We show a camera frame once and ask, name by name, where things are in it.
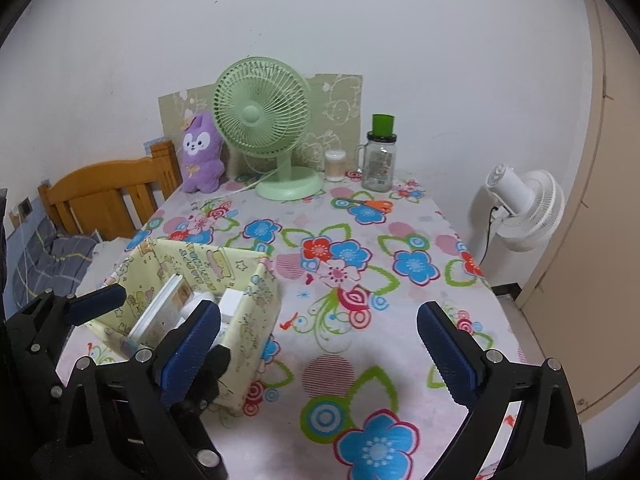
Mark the cotton swab container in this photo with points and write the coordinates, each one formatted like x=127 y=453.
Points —
x=335 y=167

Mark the white charger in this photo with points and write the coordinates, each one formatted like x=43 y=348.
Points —
x=234 y=305

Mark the green printed board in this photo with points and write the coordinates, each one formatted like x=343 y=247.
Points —
x=340 y=105

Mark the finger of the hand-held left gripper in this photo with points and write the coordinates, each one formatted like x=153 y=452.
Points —
x=217 y=360
x=97 y=304

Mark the purple plush toy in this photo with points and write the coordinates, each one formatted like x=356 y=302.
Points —
x=200 y=160

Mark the light blue board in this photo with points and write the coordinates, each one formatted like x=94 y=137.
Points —
x=152 y=144

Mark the green desk fan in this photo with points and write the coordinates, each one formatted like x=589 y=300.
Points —
x=250 y=115

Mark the white flat box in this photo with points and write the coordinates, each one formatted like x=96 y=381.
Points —
x=155 y=312

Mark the grey plaid bedding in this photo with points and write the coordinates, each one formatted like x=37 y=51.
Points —
x=60 y=260

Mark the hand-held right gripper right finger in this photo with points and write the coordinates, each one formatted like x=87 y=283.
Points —
x=447 y=352

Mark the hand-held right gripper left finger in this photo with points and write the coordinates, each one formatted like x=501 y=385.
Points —
x=190 y=350

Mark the wall socket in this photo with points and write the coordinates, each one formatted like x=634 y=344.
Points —
x=25 y=207

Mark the glass jar with green lid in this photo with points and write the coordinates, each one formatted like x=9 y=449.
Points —
x=380 y=170

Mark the beige door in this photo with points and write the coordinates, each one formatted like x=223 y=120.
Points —
x=600 y=210

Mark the white standing fan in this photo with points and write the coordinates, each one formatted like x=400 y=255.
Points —
x=535 y=210

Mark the yellow printed fabric storage box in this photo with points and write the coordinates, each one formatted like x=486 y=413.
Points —
x=250 y=330

